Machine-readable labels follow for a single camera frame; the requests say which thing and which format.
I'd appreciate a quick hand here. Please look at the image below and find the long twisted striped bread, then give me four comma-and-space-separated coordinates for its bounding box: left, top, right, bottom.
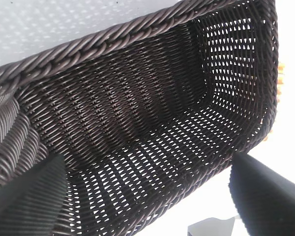
263, 61, 286, 142

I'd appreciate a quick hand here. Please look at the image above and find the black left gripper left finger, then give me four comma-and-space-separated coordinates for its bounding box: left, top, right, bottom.
0, 153, 68, 236

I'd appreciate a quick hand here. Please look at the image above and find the dark brown wicker basket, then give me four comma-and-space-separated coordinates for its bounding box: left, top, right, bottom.
0, 0, 280, 236

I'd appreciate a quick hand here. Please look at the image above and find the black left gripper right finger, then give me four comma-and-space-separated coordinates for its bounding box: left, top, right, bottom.
230, 151, 295, 236

